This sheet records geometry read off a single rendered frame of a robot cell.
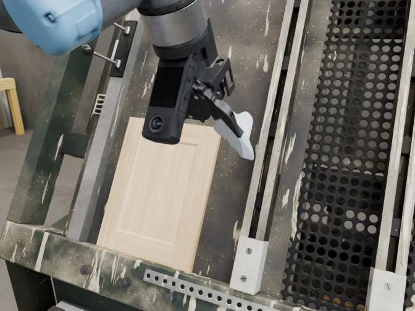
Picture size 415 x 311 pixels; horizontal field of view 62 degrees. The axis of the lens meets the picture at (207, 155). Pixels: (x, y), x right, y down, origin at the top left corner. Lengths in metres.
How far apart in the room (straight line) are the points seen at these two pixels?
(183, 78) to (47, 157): 0.93
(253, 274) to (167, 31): 0.62
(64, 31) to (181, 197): 0.73
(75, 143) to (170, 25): 0.94
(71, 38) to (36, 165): 0.97
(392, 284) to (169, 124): 0.61
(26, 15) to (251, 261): 0.70
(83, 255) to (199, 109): 0.73
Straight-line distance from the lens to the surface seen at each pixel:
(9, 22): 0.45
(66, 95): 1.33
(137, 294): 1.01
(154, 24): 0.41
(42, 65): 5.16
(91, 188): 1.12
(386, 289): 0.85
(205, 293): 0.92
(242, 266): 0.87
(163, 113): 0.43
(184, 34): 0.41
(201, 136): 1.00
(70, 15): 0.32
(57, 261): 1.16
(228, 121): 0.47
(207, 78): 0.47
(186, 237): 0.97
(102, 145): 1.13
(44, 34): 0.33
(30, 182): 1.28
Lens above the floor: 1.52
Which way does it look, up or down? 21 degrees down
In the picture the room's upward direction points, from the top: straight up
